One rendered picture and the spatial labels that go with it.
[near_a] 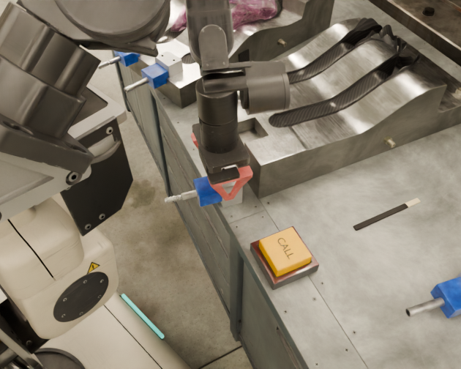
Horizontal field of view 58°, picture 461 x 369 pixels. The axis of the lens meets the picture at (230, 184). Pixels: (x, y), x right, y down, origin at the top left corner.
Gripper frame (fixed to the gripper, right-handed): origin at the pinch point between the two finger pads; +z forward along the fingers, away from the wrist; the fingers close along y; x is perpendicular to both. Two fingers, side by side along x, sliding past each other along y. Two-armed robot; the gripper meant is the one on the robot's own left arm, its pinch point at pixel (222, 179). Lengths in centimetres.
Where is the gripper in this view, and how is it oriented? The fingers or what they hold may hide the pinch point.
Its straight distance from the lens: 71.4
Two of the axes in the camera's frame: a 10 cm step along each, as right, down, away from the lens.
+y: -3.1, -7.2, 6.2
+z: 0.2, 6.5, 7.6
